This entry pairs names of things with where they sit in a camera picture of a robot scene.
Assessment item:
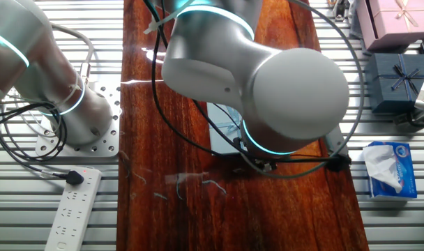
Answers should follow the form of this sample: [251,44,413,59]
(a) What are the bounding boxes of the blue tissue pack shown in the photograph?
[362,141,418,201]

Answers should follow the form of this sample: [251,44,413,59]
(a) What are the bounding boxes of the pink gift box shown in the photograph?
[356,0,424,54]

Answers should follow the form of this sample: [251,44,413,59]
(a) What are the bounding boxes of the light blue casing with bow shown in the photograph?
[206,102,248,156]

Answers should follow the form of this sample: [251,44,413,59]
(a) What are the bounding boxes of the white power strip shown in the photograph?
[44,167,103,251]

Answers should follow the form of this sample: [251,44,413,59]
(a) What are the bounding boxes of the dark blue gift box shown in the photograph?
[364,52,424,114]

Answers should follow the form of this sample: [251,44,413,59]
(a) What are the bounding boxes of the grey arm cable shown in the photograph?
[238,0,366,180]

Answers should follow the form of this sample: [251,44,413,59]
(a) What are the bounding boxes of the black power plug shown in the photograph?
[53,169,85,186]

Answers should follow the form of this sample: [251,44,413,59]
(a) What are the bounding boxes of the black thin cable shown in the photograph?
[192,99,244,154]
[142,0,352,174]

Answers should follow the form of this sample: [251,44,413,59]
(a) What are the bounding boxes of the black cable bundle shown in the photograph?
[0,100,68,175]

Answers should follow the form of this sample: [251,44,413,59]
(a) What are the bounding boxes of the grey base cable with connector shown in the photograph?
[50,23,95,84]

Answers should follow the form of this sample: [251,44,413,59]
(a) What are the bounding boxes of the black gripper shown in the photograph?
[253,158,279,173]

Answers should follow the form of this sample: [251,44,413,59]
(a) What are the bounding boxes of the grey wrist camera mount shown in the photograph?
[324,125,349,158]

